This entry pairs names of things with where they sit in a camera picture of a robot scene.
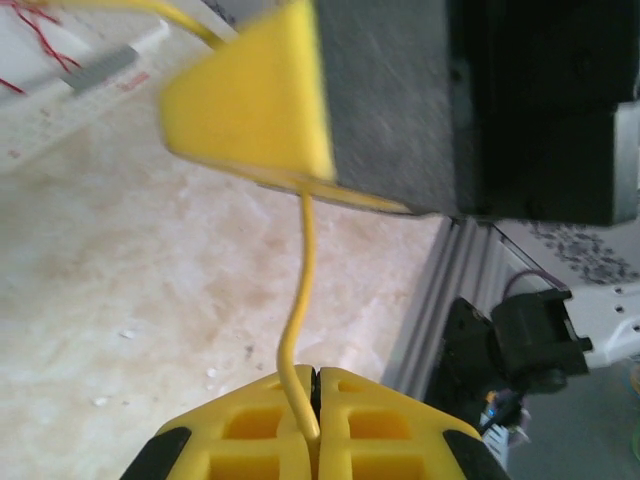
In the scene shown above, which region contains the small white plastic basket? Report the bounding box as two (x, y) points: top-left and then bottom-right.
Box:
(0, 0), (174, 174)

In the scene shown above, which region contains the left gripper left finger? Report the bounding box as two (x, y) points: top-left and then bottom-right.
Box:
(118, 363), (320, 480)

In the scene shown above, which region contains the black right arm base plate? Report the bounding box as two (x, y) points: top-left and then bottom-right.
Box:
(437, 296), (506, 441)

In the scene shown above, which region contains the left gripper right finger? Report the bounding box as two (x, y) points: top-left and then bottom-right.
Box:
(315, 367), (512, 480)

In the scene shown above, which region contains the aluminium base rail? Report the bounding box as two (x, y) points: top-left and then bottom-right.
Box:
(382, 215), (506, 406)

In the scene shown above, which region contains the bundle of coloured wires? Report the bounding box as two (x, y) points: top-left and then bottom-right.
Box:
(19, 0), (322, 442)

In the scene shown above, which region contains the grey metal sheet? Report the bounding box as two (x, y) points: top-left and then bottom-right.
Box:
(499, 349), (640, 480)

